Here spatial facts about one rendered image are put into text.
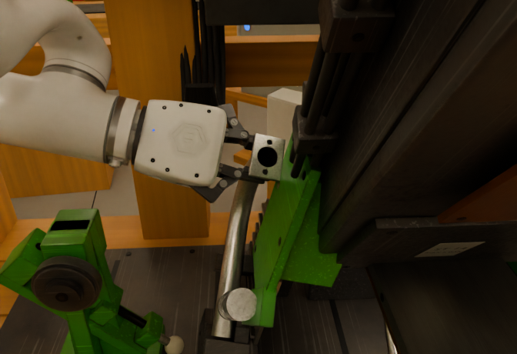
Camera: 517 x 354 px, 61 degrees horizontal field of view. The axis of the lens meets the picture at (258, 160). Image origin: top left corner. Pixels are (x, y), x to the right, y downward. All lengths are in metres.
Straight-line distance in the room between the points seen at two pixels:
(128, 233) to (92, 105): 0.52
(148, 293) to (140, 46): 0.43
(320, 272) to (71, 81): 0.36
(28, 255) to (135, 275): 0.33
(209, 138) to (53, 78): 0.19
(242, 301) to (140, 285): 0.34
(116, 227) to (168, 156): 0.53
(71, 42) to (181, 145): 0.17
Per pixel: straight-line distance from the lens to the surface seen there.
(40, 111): 0.54
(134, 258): 0.92
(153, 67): 0.79
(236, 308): 0.55
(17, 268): 0.60
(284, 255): 0.50
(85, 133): 0.53
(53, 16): 0.49
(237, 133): 0.56
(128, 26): 0.78
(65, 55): 0.58
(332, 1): 0.25
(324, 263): 0.53
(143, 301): 0.83
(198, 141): 0.54
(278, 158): 0.55
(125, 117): 0.53
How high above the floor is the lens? 1.50
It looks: 30 degrees down
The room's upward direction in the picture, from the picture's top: straight up
